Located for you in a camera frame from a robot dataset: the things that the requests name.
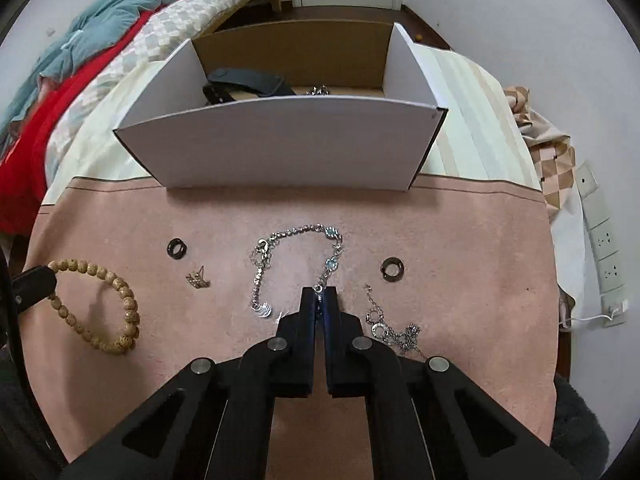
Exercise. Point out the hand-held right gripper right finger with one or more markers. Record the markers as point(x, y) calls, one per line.
point(324, 305)

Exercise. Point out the white power strip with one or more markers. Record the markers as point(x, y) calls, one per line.
point(602, 245)

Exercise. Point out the dark fuzzy cushion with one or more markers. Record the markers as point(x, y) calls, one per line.
point(580, 425)

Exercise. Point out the small gold ear cuff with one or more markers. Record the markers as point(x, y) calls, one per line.
point(197, 277)

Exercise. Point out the checkered quilt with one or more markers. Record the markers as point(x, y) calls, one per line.
point(165, 30)

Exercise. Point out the white cardboard box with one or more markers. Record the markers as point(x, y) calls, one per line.
point(280, 135)

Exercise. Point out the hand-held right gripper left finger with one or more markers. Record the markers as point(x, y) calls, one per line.
point(310, 305)

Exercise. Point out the pink table mat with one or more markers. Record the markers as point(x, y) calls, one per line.
point(200, 360)

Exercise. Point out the red blanket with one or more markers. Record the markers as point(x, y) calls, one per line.
point(30, 160)

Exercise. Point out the checkered brown cloth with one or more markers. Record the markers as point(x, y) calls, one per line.
point(545, 160)

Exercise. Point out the black wristband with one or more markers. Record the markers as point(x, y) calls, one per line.
point(240, 82)

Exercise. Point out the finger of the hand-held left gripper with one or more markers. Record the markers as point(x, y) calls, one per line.
point(31, 286)

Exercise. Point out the cream striped cloth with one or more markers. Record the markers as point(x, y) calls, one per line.
point(470, 125)

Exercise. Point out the teal blanket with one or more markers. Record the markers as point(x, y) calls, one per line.
point(90, 30)

